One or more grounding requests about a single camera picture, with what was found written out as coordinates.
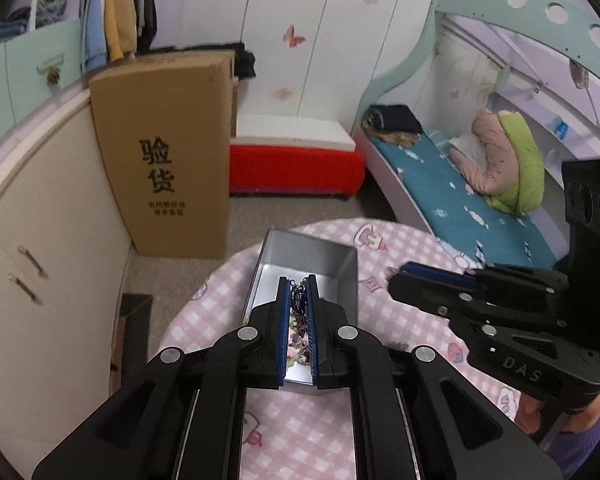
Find silver chain necklace pile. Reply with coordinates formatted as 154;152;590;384
288;276;311;340

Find person right hand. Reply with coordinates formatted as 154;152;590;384
514;389;600;436

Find blue patterned mattress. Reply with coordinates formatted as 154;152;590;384
370;129;556;269

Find pink green plush pillow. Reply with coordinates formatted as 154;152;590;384
449;108;545;217

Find pink flower hair clip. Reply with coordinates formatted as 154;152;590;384
287;328;311;368

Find folded dark clothes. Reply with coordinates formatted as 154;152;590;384
361;104;424;148

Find grey metal tin box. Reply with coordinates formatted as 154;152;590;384
239;227;360;398

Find cream curved cabinet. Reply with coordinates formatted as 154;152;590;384
0;92;131;478

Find red storage bench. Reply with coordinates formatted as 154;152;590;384
230;114;365;196

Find large cardboard box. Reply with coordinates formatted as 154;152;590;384
88;50;234;259

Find black clothes pile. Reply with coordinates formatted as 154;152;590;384
147;41;257;80

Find mint drawer unit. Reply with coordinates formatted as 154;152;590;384
0;20;82;139

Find hanging clothes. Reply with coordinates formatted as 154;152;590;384
81;0;158;73

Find teal bunk bed frame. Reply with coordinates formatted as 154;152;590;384
358;0;600;257

